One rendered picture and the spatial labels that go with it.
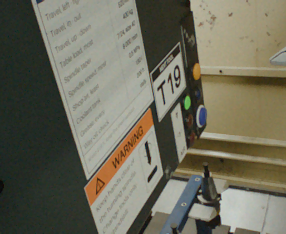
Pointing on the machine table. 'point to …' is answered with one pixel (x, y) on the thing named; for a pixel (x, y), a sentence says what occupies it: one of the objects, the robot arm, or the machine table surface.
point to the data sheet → (97, 70)
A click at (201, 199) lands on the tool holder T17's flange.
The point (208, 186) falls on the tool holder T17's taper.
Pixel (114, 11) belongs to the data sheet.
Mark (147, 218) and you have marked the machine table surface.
